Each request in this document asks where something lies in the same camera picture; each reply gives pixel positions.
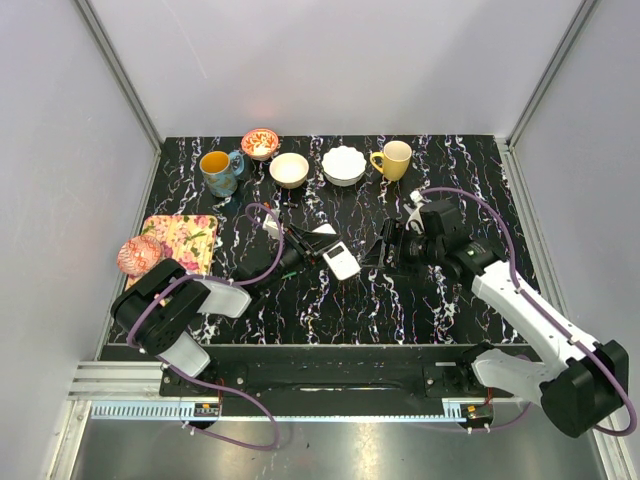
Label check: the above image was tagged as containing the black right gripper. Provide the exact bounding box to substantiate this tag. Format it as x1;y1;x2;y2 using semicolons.
358;218;444;279

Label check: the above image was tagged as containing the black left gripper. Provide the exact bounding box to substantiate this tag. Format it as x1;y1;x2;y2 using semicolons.
259;224;344;292

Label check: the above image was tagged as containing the white red remote control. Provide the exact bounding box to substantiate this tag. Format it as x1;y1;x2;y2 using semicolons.
313;223;361;281

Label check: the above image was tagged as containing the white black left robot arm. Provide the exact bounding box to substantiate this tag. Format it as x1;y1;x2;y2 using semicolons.
111;224;340;396

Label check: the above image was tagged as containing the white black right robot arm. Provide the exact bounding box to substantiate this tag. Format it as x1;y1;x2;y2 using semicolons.
363;200;629;438

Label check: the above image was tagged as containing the cream round bowl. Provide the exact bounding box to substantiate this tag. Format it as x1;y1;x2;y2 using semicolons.
269;153;309;189

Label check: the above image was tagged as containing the white scalloped bowl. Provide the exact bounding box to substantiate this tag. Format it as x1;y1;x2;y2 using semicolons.
321;146;367;187

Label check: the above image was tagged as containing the yellow mug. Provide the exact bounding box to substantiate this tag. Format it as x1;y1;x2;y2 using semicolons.
369;140;413;181

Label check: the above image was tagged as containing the orange patterned small bowl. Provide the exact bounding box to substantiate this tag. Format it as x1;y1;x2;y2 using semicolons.
241;128;280;161

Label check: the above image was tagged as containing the blue floral mug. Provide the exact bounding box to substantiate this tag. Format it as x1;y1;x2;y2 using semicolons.
199;151;245;198

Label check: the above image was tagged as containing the floral wooden tray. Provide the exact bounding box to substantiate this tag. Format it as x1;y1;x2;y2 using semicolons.
125;215;218;288

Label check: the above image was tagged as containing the red patterned bowl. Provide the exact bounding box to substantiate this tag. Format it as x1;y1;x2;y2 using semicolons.
117;235;164;277

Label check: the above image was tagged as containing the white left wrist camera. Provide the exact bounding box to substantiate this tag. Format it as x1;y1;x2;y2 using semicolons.
262;214;281;240

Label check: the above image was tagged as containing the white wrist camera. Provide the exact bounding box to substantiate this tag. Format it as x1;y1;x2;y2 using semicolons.
262;214;281;240
406;190;429;234

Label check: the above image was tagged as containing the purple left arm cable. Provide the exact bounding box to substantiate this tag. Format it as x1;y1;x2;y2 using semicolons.
124;202;286;451

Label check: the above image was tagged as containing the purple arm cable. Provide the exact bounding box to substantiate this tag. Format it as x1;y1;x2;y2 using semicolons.
124;202;286;451
412;187;639;437

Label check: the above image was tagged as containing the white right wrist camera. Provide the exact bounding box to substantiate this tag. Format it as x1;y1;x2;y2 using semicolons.
406;190;429;234

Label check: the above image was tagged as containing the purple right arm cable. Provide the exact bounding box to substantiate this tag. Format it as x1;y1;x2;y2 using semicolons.
412;187;639;437

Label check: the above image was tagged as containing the aluminium frame post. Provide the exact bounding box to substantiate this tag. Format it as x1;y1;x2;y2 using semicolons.
74;0;164;146

